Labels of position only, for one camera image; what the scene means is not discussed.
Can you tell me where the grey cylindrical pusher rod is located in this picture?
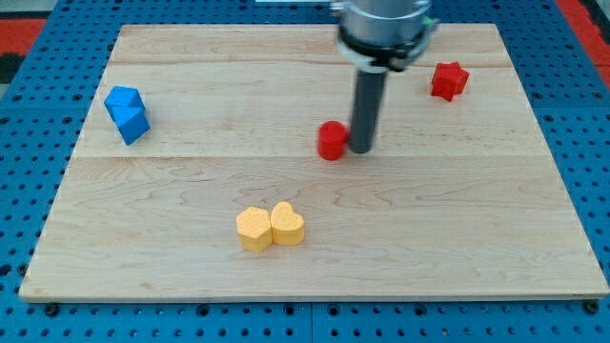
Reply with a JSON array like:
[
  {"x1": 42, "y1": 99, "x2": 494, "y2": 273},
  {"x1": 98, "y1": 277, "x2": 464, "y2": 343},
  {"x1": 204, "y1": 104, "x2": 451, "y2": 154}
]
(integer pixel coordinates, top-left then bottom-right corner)
[{"x1": 349, "y1": 71, "x2": 387, "y2": 154}]

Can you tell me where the red cylinder block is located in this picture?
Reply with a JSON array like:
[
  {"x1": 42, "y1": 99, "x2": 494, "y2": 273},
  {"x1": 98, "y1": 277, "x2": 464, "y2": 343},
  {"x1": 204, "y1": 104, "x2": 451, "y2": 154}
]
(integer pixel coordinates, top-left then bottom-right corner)
[{"x1": 317, "y1": 121, "x2": 349, "y2": 161}]

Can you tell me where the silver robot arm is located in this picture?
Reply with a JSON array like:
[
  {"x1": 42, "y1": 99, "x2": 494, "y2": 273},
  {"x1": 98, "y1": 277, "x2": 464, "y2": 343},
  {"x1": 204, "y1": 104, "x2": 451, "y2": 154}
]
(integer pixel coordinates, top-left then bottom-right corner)
[{"x1": 330, "y1": 0, "x2": 439, "y2": 154}]

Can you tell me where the blue triangle block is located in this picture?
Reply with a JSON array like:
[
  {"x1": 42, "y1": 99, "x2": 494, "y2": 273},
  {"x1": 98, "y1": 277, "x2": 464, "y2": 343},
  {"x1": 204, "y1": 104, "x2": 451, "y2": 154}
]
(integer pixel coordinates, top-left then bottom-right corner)
[{"x1": 113, "y1": 107, "x2": 150, "y2": 146}]

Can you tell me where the red star block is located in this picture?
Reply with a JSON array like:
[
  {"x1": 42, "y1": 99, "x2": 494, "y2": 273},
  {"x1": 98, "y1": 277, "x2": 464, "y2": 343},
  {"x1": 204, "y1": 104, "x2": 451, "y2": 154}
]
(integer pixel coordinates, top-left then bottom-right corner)
[{"x1": 431, "y1": 62, "x2": 470, "y2": 102}]

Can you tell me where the wooden board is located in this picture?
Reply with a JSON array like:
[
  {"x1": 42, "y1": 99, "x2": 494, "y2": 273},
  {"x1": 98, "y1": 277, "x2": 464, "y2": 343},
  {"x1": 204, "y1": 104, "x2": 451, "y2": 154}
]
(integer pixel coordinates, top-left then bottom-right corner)
[{"x1": 20, "y1": 24, "x2": 609, "y2": 303}]

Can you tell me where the yellow heart block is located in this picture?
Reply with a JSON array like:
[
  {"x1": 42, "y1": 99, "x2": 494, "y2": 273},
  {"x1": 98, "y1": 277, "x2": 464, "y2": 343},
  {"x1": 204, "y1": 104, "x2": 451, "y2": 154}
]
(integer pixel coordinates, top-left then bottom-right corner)
[{"x1": 271, "y1": 202, "x2": 305, "y2": 246}]

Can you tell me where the yellow pentagon block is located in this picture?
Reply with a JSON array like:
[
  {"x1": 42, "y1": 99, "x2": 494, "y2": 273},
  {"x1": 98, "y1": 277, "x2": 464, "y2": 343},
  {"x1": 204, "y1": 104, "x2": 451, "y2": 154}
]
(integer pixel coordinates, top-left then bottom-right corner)
[{"x1": 236, "y1": 207, "x2": 273, "y2": 252}]

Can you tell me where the blue cube block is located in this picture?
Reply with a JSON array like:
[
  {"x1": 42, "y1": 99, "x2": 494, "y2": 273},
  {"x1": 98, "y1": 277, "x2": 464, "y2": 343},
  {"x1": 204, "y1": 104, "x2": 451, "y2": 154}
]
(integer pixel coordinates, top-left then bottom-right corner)
[{"x1": 104, "y1": 86, "x2": 145, "y2": 120}]

